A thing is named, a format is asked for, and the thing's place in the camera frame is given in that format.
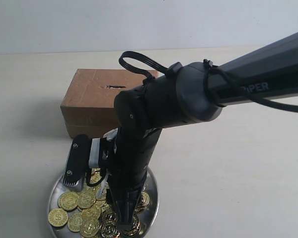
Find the gold coin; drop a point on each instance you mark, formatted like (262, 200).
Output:
(89, 227)
(68, 201)

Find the brown cardboard box with slot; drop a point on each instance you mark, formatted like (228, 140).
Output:
(88, 105)

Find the gold coin left middle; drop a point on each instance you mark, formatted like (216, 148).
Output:
(68, 201)

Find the round steel plate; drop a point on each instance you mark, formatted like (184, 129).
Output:
(146, 217)

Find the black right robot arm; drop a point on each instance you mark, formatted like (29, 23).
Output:
(182, 95)

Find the gold coin bottom centre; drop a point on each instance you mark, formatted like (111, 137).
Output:
(89, 227)

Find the gold coin plate left edge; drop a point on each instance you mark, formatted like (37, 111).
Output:
(58, 217)

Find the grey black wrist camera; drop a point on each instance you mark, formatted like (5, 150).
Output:
(82, 158)

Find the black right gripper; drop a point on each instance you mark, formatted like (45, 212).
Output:
(125, 156)

